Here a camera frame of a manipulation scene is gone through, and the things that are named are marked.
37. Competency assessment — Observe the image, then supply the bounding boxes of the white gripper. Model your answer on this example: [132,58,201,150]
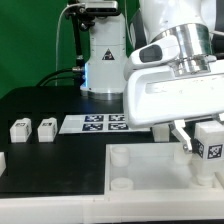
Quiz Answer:
[123,35,224,154]

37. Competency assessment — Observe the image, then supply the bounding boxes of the white square table top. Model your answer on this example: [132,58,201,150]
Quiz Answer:
[105,143,223,193]

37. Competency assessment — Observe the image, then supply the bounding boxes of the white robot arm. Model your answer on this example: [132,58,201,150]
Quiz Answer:
[81,0,224,152]

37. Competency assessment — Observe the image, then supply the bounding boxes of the white marker sheet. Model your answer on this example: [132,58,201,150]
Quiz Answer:
[59,114,150,134]

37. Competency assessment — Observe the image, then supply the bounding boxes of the white front fence bar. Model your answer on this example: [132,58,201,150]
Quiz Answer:
[0,190,224,224]

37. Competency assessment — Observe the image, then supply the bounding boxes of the white left fence piece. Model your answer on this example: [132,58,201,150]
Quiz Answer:
[0,152,6,177]

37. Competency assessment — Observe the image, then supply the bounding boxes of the black base cables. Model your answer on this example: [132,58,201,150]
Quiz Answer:
[35,66,84,88]

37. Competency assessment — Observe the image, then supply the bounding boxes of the grey camera on mount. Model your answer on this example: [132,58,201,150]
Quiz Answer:
[80,0,118,15]

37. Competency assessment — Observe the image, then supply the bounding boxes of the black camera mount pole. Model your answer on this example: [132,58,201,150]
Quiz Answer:
[65,0,85,83]

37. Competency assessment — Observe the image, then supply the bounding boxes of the grey cable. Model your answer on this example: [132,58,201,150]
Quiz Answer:
[54,3,73,87]

